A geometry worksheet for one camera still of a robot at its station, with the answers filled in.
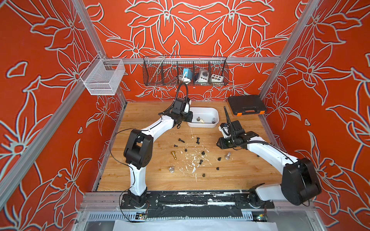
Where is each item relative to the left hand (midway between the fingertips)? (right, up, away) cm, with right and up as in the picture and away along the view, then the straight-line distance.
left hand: (191, 113), depth 93 cm
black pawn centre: (+7, -25, -3) cm, 27 cm away
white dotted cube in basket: (+17, +24, +1) cm, 29 cm away
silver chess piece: (-12, -33, -11) cm, 37 cm away
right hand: (+15, -18, -7) cm, 25 cm away
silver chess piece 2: (+22, -27, -6) cm, 35 cm away
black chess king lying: (-6, -19, +3) cm, 20 cm away
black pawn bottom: (+6, -36, -12) cm, 38 cm away
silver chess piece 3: (+17, -6, +11) cm, 21 cm away
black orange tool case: (+47, +7, +22) cm, 52 cm away
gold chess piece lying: (-12, -25, -3) cm, 28 cm away
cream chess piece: (+9, -5, +13) cm, 17 cm away
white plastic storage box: (+13, 0, +18) cm, 22 cm away
